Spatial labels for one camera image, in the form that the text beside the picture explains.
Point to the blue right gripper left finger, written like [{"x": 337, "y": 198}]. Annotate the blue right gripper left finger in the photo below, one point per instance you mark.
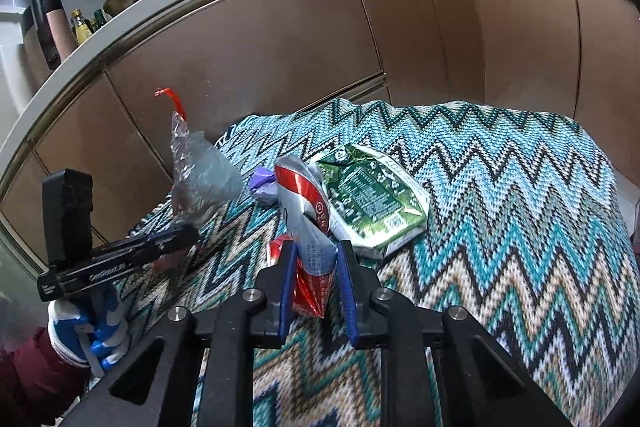
[{"x": 287, "y": 269}]

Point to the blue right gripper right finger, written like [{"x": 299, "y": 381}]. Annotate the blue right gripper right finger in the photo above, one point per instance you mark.
[{"x": 347, "y": 292}]

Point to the red silver foil wrapper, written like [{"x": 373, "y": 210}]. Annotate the red silver foil wrapper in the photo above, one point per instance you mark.
[{"x": 306, "y": 212}]

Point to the green snack packet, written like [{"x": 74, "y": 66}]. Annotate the green snack packet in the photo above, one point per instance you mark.
[{"x": 375, "y": 204}]

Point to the small purple wrapper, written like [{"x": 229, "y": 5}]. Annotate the small purple wrapper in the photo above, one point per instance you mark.
[{"x": 263, "y": 186}]

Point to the clear plastic bag red tie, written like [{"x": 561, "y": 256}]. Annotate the clear plastic bag red tie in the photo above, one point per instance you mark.
[{"x": 204, "y": 179}]

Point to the dark red sleeve forearm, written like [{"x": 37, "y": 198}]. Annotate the dark red sleeve forearm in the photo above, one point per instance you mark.
[{"x": 37, "y": 385}]

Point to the left hand blue white glove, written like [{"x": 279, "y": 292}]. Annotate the left hand blue white glove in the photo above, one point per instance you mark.
[{"x": 90, "y": 331}]

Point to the olive oil bottle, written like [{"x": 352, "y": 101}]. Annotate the olive oil bottle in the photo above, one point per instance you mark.
[{"x": 81, "y": 27}]

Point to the zigzag knitted table cloth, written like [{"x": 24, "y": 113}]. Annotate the zigzag knitted table cloth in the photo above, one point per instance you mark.
[{"x": 524, "y": 230}]

